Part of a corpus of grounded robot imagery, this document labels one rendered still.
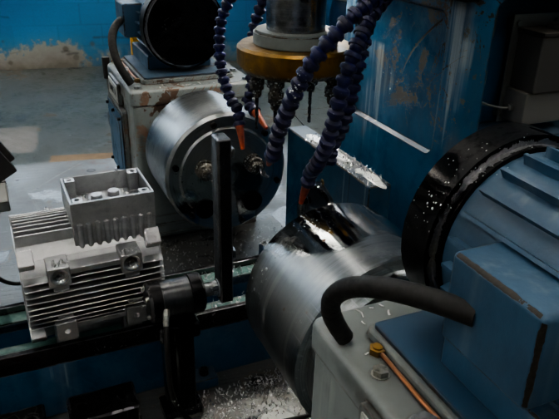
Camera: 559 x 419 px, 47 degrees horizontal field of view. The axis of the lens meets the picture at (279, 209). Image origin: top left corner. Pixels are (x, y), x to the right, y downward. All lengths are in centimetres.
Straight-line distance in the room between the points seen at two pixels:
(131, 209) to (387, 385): 51
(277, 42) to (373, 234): 32
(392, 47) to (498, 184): 63
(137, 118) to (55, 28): 522
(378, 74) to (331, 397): 66
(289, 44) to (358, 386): 53
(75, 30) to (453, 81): 580
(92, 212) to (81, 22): 569
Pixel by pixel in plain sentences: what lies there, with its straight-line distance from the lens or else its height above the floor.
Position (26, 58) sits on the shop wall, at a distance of 670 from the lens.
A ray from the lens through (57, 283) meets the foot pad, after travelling 94.
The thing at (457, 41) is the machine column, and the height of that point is 136.
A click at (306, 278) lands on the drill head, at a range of 77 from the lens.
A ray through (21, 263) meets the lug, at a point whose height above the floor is 108.
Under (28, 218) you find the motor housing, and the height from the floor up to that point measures 111.
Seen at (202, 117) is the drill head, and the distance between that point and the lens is 124.
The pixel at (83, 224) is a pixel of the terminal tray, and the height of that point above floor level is 111.
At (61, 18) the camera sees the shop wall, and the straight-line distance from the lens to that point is 660.
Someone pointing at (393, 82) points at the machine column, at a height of 126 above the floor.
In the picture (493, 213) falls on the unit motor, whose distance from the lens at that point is 51.
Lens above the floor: 154
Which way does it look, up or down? 26 degrees down
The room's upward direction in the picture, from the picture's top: 1 degrees clockwise
